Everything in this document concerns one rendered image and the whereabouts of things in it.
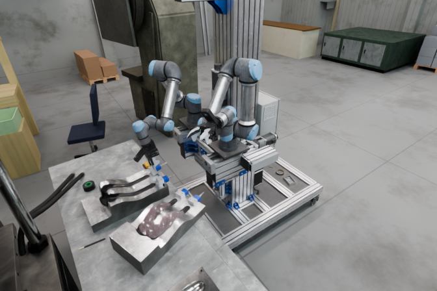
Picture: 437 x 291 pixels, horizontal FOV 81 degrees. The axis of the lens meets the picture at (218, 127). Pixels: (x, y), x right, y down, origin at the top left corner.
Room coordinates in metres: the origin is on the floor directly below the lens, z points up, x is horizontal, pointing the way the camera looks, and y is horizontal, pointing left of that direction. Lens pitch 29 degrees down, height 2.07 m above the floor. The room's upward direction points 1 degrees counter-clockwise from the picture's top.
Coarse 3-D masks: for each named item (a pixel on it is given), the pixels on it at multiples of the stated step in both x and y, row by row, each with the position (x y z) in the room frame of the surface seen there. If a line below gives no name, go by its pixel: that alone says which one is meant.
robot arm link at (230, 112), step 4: (224, 108) 1.27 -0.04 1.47; (228, 108) 1.27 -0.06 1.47; (232, 108) 1.28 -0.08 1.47; (224, 112) 1.23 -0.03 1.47; (228, 112) 1.24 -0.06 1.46; (232, 112) 1.26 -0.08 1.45; (236, 112) 1.29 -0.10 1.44; (228, 116) 1.22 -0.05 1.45; (232, 116) 1.25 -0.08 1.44; (228, 120) 1.21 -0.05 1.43; (232, 120) 1.25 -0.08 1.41; (228, 124) 1.23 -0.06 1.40
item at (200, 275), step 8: (200, 272) 0.73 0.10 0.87; (184, 280) 0.69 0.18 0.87; (192, 280) 0.69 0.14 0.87; (200, 280) 0.69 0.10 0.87; (208, 280) 0.69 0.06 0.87; (176, 288) 0.66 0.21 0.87; (184, 288) 0.66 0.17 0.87; (192, 288) 0.67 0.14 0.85; (200, 288) 0.66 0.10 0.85; (208, 288) 0.65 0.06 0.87; (216, 288) 0.65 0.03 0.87
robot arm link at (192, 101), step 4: (188, 96) 1.96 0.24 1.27; (192, 96) 1.96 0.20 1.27; (196, 96) 1.97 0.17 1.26; (184, 100) 1.96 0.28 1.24; (188, 100) 1.94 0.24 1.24; (192, 100) 1.92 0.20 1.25; (196, 100) 1.93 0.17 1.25; (200, 100) 1.96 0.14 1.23; (184, 104) 1.95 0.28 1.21; (188, 104) 1.93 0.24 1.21; (192, 104) 1.92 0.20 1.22; (196, 104) 1.93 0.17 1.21; (200, 104) 1.96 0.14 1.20; (188, 108) 1.95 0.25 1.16; (192, 108) 1.92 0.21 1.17; (196, 108) 1.93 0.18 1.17; (200, 108) 1.95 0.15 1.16; (192, 112) 1.92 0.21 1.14
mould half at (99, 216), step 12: (108, 180) 1.34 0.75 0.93; (120, 180) 1.38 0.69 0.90; (132, 180) 1.39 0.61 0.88; (144, 180) 1.38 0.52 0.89; (108, 192) 1.22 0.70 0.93; (120, 192) 1.23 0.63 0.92; (144, 192) 1.26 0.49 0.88; (156, 192) 1.27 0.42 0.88; (168, 192) 1.32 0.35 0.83; (84, 204) 1.20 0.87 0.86; (96, 204) 1.19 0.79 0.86; (108, 204) 1.14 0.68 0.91; (120, 204) 1.13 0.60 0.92; (132, 204) 1.17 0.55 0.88; (144, 204) 1.22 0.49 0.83; (96, 216) 1.09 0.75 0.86; (108, 216) 1.09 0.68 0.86; (120, 216) 1.12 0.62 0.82; (96, 228) 1.04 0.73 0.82
